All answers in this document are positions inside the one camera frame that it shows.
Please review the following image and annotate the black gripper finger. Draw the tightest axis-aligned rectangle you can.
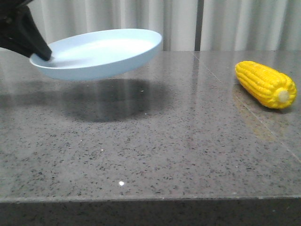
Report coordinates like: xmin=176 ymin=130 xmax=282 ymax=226
xmin=0 ymin=5 xmax=52 ymax=61

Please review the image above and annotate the light blue round plate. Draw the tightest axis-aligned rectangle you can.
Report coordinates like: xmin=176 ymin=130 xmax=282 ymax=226
xmin=30 ymin=29 xmax=162 ymax=81

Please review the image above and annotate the yellow corn cob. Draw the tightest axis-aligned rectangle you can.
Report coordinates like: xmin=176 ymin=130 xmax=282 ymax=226
xmin=235 ymin=61 xmax=297 ymax=109

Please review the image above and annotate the white pleated curtain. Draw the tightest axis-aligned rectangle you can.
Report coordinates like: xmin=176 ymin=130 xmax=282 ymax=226
xmin=29 ymin=0 xmax=301 ymax=51

